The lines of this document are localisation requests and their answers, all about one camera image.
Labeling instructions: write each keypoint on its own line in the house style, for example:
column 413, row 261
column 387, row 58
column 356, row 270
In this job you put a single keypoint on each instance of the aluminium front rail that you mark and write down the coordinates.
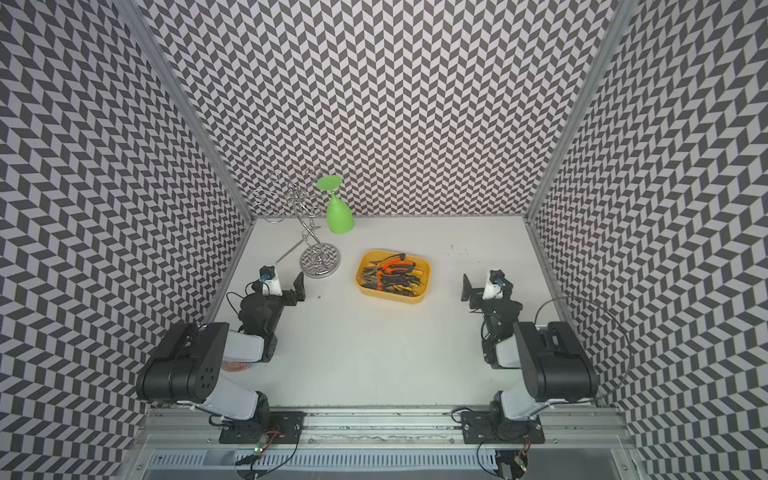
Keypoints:
column 566, row 426

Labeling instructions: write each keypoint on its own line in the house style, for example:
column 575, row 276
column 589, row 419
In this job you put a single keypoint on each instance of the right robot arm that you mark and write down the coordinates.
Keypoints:
column 554, row 366

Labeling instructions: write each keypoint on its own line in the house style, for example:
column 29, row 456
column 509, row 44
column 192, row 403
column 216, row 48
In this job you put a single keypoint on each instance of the yellow storage box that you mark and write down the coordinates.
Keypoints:
column 367, row 266

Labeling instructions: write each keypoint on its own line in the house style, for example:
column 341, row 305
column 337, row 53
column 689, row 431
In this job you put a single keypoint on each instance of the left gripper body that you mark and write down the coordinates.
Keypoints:
column 277, row 303

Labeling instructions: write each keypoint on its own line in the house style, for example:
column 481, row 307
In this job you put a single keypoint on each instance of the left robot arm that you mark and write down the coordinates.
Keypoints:
column 185, row 368

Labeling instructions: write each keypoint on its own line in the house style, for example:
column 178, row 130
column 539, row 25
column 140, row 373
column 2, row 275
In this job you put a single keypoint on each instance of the green plastic wine glass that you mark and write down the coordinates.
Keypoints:
column 338, row 214

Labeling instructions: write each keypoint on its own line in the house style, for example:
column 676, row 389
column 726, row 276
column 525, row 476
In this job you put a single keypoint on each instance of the yellow black pliers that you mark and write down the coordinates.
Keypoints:
column 401, row 284

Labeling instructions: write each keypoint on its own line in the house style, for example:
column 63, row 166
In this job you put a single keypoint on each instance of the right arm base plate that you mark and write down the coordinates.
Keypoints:
column 483, row 427

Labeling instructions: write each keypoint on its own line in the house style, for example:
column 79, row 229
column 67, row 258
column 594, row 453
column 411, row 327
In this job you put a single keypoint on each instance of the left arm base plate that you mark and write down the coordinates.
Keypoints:
column 283, row 427

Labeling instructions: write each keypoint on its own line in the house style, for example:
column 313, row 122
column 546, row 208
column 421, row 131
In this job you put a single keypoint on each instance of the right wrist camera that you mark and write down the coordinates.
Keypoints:
column 494, row 286

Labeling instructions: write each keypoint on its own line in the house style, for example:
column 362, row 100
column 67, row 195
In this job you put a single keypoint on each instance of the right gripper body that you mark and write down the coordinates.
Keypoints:
column 478, row 303

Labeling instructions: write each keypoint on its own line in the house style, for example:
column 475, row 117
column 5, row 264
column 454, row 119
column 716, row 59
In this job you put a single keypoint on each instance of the chrome glass holder stand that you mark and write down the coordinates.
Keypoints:
column 318, row 260

